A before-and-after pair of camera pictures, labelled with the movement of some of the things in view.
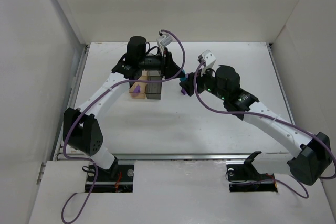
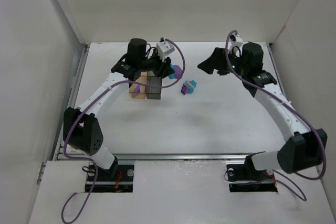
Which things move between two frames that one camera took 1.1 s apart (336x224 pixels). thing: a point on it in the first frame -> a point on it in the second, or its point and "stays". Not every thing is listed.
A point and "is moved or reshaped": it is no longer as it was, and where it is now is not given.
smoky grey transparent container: (153, 90) stays
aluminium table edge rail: (280, 81) stays
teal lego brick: (183, 79) is moved or reshaped
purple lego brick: (183, 91) stays
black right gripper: (194, 84) -> (223, 60)
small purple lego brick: (137, 89) stays
